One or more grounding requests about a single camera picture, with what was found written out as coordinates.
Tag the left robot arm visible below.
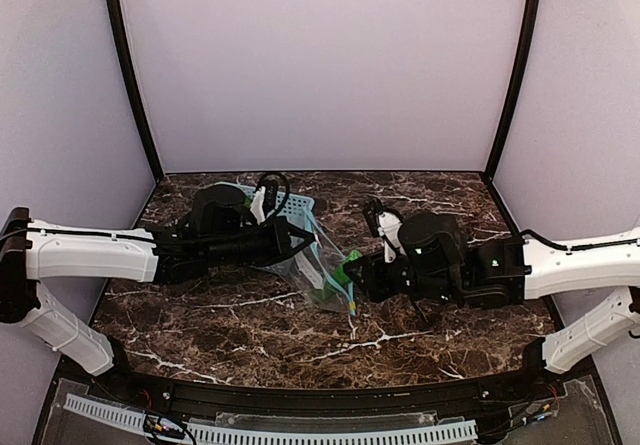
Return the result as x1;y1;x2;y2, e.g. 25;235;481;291
1;179;315;377

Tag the black corner post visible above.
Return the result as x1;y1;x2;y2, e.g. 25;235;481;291
483;0;540;184
105;0;165;183

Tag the clear zip top bag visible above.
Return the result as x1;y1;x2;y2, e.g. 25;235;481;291
290;213;357;316

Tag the long green toy cucumber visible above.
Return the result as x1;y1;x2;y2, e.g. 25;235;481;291
312;250;362;302

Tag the black front frame rail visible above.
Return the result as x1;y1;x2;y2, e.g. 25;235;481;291
81;367;565;435

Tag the right black corner post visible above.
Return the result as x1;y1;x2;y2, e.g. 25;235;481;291
483;0;540;184

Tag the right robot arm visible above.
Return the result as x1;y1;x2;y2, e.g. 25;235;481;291
344;211;639;375

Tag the left black corner post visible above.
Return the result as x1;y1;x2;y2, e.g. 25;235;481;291
105;0;165;183

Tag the white slotted cable duct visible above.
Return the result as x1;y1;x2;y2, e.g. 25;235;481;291
64;393;478;444

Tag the light blue plastic basket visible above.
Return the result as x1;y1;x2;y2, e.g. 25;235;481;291
234;182;321;279

